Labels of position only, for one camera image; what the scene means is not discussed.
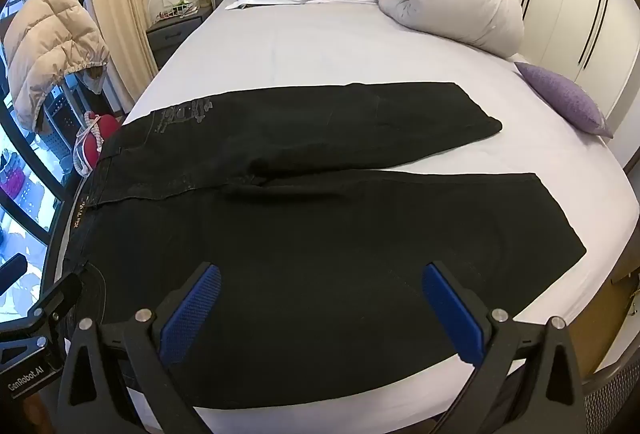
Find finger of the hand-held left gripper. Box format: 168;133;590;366
0;273;83;367
0;253;29;297

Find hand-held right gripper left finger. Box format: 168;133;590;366
56;263;223;434

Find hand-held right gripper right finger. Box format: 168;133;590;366
421;261;586;434

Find black pants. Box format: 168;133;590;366
59;82;587;410

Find large glass window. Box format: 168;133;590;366
0;0;126;330

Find red plush bag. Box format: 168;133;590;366
73;111;122;177

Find grey perforated rack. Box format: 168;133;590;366
35;74;108;167

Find grey mesh panel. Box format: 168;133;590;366
580;356;640;434

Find beige puffer jacket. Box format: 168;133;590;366
4;0;111;132

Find purple cushion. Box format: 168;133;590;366
515;61;614;138

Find dark grey nightstand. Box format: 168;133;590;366
146;7;213;68

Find bed with white sheet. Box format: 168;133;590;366
50;0;640;434

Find white wire basket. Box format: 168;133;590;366
148;0;198;21

